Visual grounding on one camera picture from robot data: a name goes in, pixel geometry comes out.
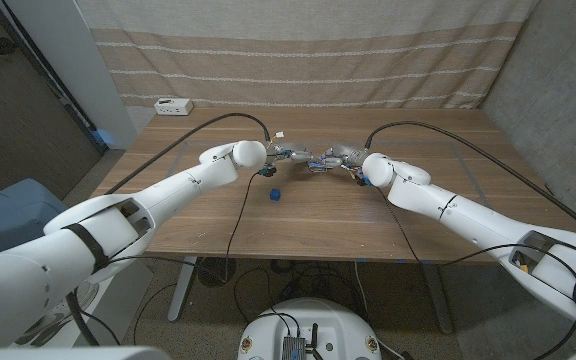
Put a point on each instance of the white table leg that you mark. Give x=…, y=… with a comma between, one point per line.
x=183, y=290

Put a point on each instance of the round black floor fan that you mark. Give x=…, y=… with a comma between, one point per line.
x=215, y=272

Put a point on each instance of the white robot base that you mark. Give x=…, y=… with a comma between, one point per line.
x=328, y=320

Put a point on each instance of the small blue cube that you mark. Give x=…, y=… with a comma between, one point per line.
x=275, y=195

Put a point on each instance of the white sneaker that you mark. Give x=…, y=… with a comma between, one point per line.
x=53, y=325

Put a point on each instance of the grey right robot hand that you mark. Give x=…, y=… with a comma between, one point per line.
x=348, y=156

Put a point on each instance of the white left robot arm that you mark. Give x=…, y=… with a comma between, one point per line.
x=168, y=190

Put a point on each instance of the white pillar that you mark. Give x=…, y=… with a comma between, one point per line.
x=78, y=65

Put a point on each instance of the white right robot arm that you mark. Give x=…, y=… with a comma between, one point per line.
x=468, y=220

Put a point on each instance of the white robot torso edge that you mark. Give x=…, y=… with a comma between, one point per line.
x=68, y=354

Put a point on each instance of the white power strip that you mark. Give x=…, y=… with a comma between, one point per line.
x=173, y=106

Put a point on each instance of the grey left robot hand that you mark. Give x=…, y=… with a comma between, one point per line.
x=293, y=151

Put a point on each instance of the grey electronics box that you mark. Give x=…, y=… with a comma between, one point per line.
x=293, y=348

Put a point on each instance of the beige striped curtain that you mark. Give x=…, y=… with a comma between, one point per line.
x=308, y=50

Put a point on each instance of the grey table leg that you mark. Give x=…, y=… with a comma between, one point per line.
x=438, y=300

